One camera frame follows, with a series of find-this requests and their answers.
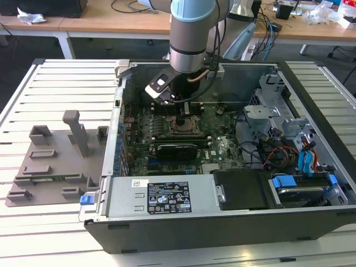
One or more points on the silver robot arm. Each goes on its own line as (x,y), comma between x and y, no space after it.
(189,36)

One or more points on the CPU socket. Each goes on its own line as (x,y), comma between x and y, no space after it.
(173,128)

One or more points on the round coin battery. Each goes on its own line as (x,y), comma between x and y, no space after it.
(219,111)

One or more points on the black graphics card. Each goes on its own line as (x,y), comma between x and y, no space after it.
(175,152)

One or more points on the green motherboard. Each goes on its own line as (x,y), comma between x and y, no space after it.
(222,144)

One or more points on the white power strip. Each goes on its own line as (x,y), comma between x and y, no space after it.
(250,51)

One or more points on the silver metal drive cage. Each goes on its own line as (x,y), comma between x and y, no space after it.
(261,114)

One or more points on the silver chipset heatsink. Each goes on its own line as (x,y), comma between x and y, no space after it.
(210,168)

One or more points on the wooden office desk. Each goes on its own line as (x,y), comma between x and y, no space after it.
(111,22)
(27,26)

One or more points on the small black adapter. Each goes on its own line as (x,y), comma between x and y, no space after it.
(276,27)

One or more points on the black plastic drive cover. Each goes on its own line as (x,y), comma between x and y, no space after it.
(242,189)

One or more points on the silver power supply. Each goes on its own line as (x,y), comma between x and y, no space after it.
(125,194)

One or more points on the small black container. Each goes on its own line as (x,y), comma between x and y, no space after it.
(284,12)

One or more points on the blue disk carrier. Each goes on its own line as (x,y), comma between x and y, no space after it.
(283,183)

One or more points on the grey parts rack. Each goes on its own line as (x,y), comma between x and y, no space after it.
(66,167)

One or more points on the black PC case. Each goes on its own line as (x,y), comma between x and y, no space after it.
(194,231)

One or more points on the blue case latch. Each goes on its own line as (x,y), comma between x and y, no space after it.
(86,200)

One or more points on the crumpled clear plastic bag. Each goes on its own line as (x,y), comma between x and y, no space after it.
(322,14)

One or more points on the black hard disk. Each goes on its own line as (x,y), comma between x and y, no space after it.
(300,194)

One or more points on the black office chair base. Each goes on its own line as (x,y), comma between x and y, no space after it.
(342,51)

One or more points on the crumpled white paper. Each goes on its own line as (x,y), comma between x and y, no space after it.
(30,16)

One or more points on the green RAM stick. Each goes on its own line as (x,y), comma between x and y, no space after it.
(41,180)

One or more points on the red and white carton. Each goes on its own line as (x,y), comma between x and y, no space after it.
(349,11)

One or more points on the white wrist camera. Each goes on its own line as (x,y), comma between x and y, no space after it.
(158,86)

